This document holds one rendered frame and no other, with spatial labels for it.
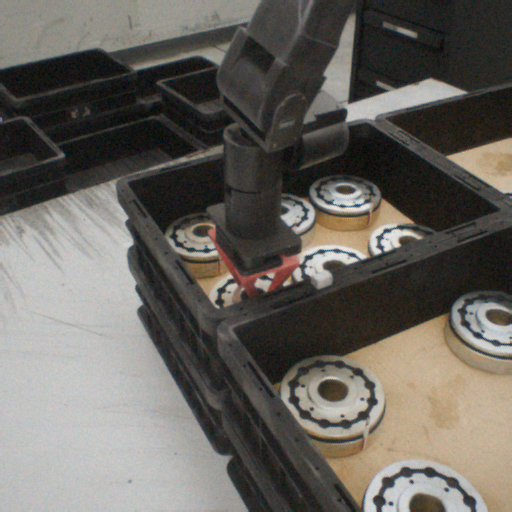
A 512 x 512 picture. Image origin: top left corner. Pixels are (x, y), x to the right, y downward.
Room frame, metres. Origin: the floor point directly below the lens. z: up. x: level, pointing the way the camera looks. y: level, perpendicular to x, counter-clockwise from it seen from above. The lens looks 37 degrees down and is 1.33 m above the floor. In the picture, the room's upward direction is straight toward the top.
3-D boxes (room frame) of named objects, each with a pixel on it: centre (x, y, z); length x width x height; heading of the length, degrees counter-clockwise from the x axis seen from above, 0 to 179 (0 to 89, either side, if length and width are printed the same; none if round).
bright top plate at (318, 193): (0.77, -0.12, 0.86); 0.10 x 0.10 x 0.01
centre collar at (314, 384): (0.40, -0.07, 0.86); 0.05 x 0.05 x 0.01
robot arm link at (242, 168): (0.55, 0.00, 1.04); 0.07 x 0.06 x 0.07; 126
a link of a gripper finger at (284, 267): (0.53, 0.00, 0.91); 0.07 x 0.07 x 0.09; 27
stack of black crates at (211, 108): (1.86, 0.07, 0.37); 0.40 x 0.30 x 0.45; 126
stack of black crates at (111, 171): (1.63, 0.40, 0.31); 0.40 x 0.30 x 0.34; 126
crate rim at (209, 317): (0.66, -0.06, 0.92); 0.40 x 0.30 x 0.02; 118
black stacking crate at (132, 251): (0.66, -0.06, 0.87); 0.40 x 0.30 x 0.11; 118
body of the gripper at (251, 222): (0.54, 0.01, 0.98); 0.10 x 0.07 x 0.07; 27
